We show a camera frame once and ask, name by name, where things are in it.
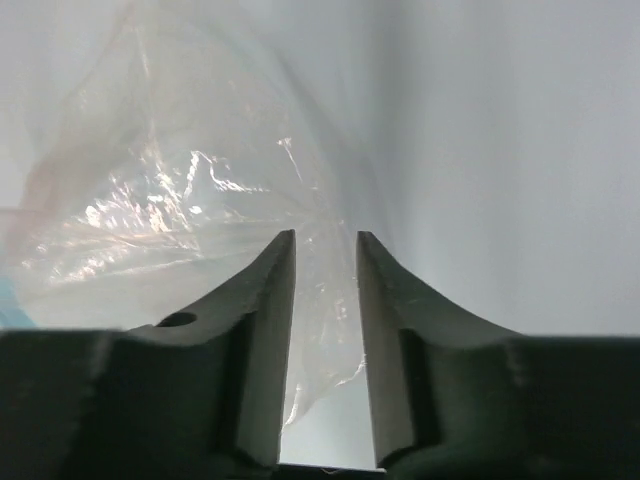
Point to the clear zip top bag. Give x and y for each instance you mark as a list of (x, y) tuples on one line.
[(151, 149)]

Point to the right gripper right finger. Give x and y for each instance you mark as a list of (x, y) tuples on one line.
[(455, 396)]

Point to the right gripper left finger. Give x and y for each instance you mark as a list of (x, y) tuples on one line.
[(198, 396)]

